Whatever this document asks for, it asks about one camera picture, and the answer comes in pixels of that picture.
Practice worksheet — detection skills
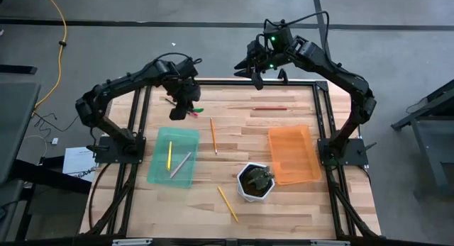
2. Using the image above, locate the green translucent plastic tray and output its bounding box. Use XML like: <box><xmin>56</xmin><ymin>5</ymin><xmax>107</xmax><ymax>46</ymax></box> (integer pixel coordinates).
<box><xmin>146</xmin><ymin>125</ymin><xmax>201</xmax><ymax>189</ymax></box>

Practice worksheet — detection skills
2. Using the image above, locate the black support beam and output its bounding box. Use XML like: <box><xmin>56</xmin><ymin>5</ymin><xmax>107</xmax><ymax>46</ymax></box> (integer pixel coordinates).
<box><xmin>9</xmin><ymin>159</ymin><xmax>92</xmax><ymax>196</ymax></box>

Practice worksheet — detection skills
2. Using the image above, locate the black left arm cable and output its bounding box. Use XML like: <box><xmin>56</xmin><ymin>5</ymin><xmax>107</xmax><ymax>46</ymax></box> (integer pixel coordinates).
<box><xmin>154</xmin><ymin>52</ymin><xmax>203</xmax><ymax>65</ymax></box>

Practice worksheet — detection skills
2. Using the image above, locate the white paper sheet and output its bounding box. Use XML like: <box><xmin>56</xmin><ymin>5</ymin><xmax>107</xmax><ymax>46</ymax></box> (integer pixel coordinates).
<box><xmin>62</xmin><ymin>146</ymin><xmax>98</xmax><ymax>184</ymax></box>

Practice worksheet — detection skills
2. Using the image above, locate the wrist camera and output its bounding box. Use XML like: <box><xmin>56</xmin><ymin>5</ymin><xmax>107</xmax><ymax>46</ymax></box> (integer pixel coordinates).
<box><xmin>247</xmin><ymin>40</ymin><xmax>266</xmax><ymax>62</ymax></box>
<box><xmin>179</xmin><ymin>58</ymin><xmax>200</xmax><ymax>80</ymax></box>

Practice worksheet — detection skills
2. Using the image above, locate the black aluminium table frame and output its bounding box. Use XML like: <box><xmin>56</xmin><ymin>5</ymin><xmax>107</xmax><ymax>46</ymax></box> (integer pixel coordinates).
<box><xmin>0</xmin><ymin>79</ymin><xmax>454</xmax><ymax>246</ymax></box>

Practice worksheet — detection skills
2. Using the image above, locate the green potted plant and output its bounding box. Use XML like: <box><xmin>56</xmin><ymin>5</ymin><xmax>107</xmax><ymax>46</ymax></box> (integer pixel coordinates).
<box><xmin>246</xmin><ymin>165</ymin><xmax>276</xmax><ymax>191</ymax></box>

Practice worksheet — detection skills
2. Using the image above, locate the black flat bar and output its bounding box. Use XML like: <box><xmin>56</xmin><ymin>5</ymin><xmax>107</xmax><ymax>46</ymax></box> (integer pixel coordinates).
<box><xmin>0</xmin><ymin>64</ymin><xmax>38</xmax><ymax>76</ymax></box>

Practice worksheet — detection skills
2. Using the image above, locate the yellow pencil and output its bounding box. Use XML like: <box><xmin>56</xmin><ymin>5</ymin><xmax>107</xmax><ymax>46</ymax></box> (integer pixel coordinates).
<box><xmin>216</xmin><ymin>185</ymin><xmax>240</xmax><ymax>223</ymax></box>

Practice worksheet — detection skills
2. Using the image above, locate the silver metal bracket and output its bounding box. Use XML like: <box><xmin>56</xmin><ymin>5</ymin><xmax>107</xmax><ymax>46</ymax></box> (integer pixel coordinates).
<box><xmin>111</xmin><ymin>238</ymin><xmax>154</xmax><ymax>246</ymax></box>
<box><xmin>310</xmin><ymin>240</ymin><xmax>351</xmax><ymax>246</ymax></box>

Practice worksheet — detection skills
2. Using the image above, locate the yellow extension cable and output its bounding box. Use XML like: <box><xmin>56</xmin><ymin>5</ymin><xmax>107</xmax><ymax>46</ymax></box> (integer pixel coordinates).
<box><xmin>33</xmin><ymin>0</ymin><xmax>68</xmax><ymax>111</ymax></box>

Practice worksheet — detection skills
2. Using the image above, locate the lilac pen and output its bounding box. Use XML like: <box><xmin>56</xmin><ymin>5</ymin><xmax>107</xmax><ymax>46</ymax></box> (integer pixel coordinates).
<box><xmin>168</xmin><ymin>151</ymin><xmax>193</xmax><ymax>179</ymax></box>

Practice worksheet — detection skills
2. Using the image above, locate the white faceted plant pot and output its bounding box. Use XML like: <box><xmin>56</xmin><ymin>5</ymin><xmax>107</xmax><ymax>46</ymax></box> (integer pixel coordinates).
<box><xmin>236</xmin><ymin>162</ymin><xmax>276</xmax><ymax>203</ymax></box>

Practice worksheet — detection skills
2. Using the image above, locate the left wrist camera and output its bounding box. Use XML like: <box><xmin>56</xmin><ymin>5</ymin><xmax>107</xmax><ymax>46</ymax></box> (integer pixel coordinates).
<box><xmin>179</xmin><ymin>58</ymin><xmax>200</xmax><ymax>80</ymax></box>

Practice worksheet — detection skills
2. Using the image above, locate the orange translucent plastic tray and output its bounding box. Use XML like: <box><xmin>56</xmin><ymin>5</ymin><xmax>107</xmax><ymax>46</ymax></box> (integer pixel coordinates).
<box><xmin>267</xmin><ymin>123</ymin><xmax>323</xmax><ymax>186</ymax></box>

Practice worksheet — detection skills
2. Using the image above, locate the yellow pen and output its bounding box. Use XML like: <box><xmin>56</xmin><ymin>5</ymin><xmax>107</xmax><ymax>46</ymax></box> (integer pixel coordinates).
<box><xmin>166</xmin><ymin>140</ymin><xmax>174</xmax><ymax>172</ymax></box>

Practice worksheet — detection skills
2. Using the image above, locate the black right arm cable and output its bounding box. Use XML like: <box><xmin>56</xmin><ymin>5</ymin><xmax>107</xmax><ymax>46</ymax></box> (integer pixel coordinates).
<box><xmin>262</xmin><ymin>10</ymin><xmax>331</xmax><ymax>61</ymax></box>

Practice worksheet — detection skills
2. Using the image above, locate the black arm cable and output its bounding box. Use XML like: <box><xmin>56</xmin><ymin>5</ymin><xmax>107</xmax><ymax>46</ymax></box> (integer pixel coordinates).
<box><xmin>154</xmin><ymin>52</ymin><xmax>203</xmax><ymax>65</ymax></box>
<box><xmin>262</xmin><ymin>10</ymin><xmax>331</xmax><ymax>61</ymax></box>

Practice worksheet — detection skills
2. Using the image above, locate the dark grey desk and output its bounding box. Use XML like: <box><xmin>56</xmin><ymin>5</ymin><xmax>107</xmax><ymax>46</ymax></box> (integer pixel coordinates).
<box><xmin>0</xmin><ymin>82</ymin><xmax>41</xmax><ymax>186</ymax></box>

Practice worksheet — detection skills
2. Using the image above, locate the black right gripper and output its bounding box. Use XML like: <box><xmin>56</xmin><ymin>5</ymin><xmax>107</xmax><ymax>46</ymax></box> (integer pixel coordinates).
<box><xmin>233</xmin><ymin>57</ymin><xmax>275</xmax><ymax>91</ymax></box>

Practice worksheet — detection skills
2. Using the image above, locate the orange pencil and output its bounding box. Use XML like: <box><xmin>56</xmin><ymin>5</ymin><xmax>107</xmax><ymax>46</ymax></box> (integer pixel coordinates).
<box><xmin>209</xmin><ymin>116</ymin><xmax>218</xmax><ymax>155</ymax></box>

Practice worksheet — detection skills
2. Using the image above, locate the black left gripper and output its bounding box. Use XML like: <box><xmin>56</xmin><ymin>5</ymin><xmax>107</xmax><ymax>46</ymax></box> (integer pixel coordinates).
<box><xmin>169</xmin><ymin>79</ymin><xmax>202</xmax><ymax>121</ymax></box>

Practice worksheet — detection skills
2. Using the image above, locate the dark grey metal stand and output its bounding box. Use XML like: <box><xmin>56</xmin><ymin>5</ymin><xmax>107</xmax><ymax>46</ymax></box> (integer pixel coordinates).
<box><xmin>391</xmin><ymin>78</ymin><xmax>454</xmax><ymax>199</ymax></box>

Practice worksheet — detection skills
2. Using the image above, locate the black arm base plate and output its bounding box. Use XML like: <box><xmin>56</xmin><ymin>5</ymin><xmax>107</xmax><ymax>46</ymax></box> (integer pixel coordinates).
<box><xmin>94</xmin><ymin>135</ymin><xmax>147</xmax><ymax>165</ymax></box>
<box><xmin>317</xmin><ymin>137</ymin><xmax>370</xmax><ymax>167</ymax></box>

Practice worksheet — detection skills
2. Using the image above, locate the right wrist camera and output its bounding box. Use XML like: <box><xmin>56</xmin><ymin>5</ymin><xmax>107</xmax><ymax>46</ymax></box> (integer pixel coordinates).
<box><xmin>247</xmin><ymin>40</ymin><xmax>266</xmax><ymax>62</ymax></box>

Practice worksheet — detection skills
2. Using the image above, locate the black floor tape strip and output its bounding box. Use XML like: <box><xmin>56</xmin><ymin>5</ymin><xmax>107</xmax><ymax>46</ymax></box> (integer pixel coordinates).
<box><xmin>0</xmin><ymin>18</ymin><xmax>454</xmax><ymax>31</ymax></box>
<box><xmin>311</xmin><ymin>0</ymin><xmax>335</xmax><ymax>77</ymax></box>

